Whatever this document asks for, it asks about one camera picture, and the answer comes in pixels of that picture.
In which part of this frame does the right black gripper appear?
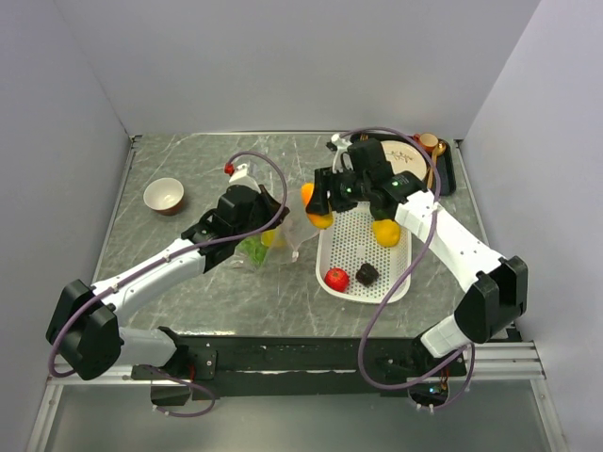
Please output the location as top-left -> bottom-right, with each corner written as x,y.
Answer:
306,165 -> 370,216

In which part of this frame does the green grapes bunch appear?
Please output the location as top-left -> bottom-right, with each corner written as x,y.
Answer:
236,235 -> 269,269

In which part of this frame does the yellow green starfruit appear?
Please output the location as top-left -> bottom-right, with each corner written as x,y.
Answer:
260,228 -> 286,248

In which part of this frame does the clear zip top bag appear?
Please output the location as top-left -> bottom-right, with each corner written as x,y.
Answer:
230,183 -> 318,272

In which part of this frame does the yellow pear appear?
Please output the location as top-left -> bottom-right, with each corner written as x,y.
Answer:
371,219 -> 401,248

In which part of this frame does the orange yellow mango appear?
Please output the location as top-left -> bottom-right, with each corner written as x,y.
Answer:
301,183 -> 335,231

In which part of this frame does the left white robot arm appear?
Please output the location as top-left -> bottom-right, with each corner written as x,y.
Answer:
45,185 -> 289,380

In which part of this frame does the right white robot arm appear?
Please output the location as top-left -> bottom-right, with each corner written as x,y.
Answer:
307,134 -> 529,375

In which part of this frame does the cream orange plate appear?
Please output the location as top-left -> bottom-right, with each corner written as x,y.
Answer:
382,140 -> 428,180

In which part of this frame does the orange cup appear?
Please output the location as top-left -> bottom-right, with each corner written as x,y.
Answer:
413,133 -> 439,153

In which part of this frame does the white brown bowl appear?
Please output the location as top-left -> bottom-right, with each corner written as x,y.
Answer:
142,177 -> 185,216

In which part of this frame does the gold spoon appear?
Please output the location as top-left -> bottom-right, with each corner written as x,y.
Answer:
427,140 -> 447,188

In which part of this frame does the black tray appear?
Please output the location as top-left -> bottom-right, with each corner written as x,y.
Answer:
350,132 -> 456,196

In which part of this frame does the white perforated basket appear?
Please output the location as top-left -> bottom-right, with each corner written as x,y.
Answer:
316,202 -> 412,304

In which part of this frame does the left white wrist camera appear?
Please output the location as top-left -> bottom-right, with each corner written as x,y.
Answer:
229,163 -> 257,188

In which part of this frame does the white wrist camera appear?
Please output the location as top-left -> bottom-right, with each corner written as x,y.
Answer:
327,133 -> 350,173
229,163 -> 257,188

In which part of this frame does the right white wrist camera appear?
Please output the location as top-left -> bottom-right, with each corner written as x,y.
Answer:
327,133 -> 350,173

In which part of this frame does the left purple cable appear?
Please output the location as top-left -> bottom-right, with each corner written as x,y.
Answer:
48,151 -> 289,379

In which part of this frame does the purple cable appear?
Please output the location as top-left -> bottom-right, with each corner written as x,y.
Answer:
48,151 -> 289,379
338,126 -> 476,412

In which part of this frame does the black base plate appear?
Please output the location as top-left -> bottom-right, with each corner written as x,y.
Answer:
131,332 -> 476,409

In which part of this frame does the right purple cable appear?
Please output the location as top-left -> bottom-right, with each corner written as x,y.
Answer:
338,126 -> 476,412

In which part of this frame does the aluminium rail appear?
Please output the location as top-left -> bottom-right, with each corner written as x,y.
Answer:
46,342 -> 546,385

